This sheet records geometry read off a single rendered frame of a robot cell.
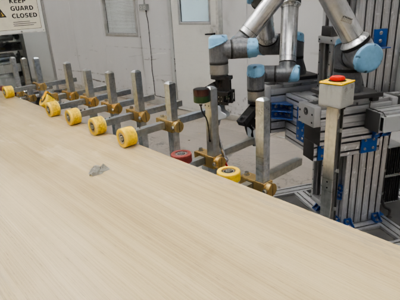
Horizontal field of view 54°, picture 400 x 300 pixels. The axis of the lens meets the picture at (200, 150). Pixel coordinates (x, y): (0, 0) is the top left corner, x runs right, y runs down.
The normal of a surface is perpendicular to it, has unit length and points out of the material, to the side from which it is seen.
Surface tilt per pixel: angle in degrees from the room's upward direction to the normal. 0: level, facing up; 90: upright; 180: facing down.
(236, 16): 90
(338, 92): 90
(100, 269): 0
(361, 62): 96
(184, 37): 90
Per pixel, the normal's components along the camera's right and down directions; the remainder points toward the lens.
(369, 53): 0.13, 0.45
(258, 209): -0.05, -0.93
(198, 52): -0.70, 0.29
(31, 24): 0.67, 0.23
